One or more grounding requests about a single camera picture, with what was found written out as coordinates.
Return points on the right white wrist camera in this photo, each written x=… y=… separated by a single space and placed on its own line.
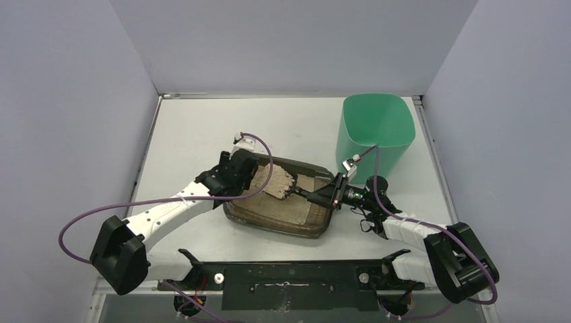
x=350 y=167

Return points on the beige cat litter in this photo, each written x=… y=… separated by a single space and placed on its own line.
x=293 y=210

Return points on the litter clumps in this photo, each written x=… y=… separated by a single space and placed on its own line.
x=280 y=180

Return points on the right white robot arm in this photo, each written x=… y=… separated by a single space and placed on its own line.
x=450 y=257

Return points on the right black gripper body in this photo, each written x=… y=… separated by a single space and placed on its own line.
x=336 y=193

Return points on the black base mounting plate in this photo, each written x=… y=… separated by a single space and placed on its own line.
x=298 y=285

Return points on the dark plastic litter tray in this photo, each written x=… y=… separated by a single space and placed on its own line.
x=318 y=219

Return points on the green plastic bin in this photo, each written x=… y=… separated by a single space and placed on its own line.
x=383 y=120

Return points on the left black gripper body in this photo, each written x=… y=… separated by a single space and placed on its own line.
x=246 y=170

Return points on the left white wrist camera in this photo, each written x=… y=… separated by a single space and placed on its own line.
x=245 y=143

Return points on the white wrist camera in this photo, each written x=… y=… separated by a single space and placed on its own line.
x=245 y=143
x=350 y=167

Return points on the black slotted litter scoop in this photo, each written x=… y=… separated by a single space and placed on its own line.
x=285 y=187

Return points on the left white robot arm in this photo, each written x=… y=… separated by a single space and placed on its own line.
x=123 y=252

